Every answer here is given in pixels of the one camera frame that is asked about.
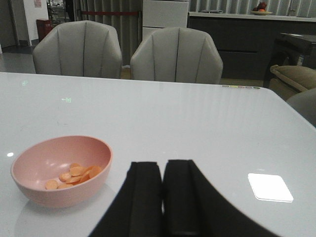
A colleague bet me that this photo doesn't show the dark side table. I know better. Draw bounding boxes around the dark side table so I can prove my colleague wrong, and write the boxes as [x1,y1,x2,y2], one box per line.
[263,33,316,88]

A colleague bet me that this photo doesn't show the orange ham slices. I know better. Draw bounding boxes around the orange ham slices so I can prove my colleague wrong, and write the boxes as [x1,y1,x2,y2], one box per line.
[44,163,103,190]

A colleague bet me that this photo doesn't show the olive cushion seat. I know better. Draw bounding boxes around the olive cushion seat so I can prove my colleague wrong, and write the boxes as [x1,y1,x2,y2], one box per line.
[269,65,316,101]

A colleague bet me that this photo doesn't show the red trash bin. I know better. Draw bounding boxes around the red trash bin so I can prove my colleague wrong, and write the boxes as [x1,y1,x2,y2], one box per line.
[36,19,53,41]

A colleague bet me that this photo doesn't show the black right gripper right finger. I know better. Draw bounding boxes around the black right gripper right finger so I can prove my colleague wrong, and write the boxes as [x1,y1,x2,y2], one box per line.
[163,159,275,237]

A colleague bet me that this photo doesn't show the beige upholstered chair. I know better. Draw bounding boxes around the beige upholstered chair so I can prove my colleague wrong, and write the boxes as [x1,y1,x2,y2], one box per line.
[33,20,122,79]
[130,27,223,84]

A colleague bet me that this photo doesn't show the dark grey sideboard counter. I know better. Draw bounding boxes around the dark grey sideboard counter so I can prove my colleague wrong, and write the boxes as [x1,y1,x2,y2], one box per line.
[188,12,316,80]

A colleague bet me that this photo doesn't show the pink plastic bowl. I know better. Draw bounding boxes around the pink plastic bowl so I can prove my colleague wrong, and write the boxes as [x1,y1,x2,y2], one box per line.
[11,135,113,208]

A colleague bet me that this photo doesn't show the white cabinet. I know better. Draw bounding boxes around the white cabinet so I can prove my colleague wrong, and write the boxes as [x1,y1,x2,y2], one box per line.
[142,0,190,40]

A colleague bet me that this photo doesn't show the right beige upholstered chair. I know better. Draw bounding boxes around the right beige upholstered chair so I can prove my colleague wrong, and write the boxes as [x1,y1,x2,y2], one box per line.
[130,27,223,84]

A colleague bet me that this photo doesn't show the fruit plate on counter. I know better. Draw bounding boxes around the fruit plate on counter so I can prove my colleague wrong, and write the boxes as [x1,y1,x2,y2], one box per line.
[250,1,273,16]

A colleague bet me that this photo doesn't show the red barrier belt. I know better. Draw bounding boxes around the red barrier belt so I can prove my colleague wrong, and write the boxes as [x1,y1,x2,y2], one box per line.
[81,11,140,16]

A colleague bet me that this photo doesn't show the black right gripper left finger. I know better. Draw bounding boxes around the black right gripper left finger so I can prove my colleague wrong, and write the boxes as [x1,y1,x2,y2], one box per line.
[90,162,162,237]

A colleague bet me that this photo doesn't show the left beige upholstered chair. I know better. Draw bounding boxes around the left beige upholstered chair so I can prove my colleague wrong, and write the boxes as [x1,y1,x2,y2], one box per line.
[33,20,122,79]

